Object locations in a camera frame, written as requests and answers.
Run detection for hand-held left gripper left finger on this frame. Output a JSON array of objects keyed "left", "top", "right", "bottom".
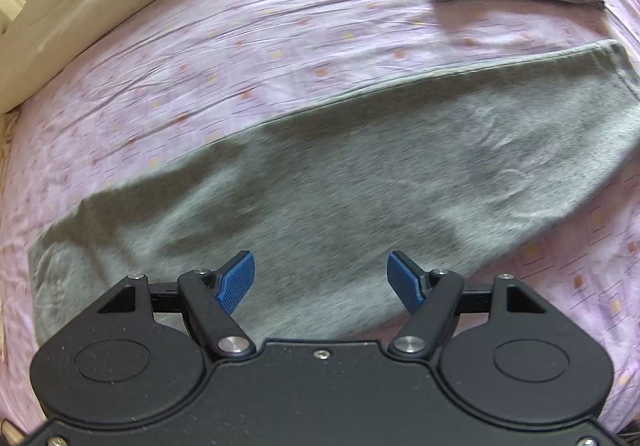
[{"left": 95, "top": 250, "right": 257, "bottom": 360}]

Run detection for pink patterned bed sheet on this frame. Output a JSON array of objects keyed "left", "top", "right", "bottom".
[{"left": 0, "top": 0, "right": 640, "bottom": 437}]

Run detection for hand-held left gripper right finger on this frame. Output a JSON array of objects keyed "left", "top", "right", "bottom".
[{"left": 386, "top": 250, "right": 547, "bottom": 360}]

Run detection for gray speckled pants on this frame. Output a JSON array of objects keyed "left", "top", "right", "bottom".
[{"left": 27, "top": 40, "right": 640, "bottom": 349}]

